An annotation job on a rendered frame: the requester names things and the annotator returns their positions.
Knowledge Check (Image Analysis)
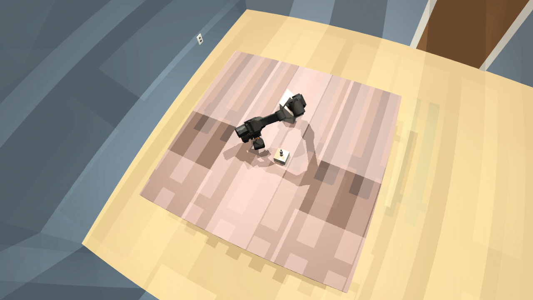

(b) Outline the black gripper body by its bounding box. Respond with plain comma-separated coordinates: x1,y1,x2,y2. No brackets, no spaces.
252,132,265,150

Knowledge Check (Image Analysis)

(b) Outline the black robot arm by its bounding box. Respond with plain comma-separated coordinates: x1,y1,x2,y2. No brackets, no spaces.
235,93,307,143

